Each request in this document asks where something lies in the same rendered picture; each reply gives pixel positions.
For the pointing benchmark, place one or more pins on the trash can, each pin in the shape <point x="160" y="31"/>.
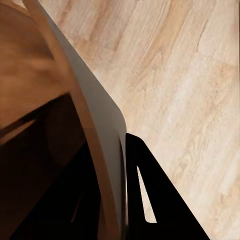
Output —
<point x="51" y="103"/>

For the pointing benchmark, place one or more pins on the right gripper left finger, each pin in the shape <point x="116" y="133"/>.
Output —
<point x="51" y="217"/>

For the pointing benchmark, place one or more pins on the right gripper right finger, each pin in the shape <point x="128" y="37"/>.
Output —
<point x="174" y="219"/>

